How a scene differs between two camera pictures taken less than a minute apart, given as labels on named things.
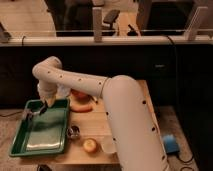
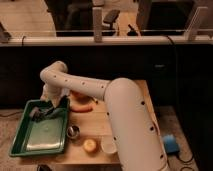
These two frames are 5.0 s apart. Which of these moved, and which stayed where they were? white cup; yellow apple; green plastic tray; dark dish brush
Moved: dark dish brush
Stayed: white cup; green plastic tray; yellow apple
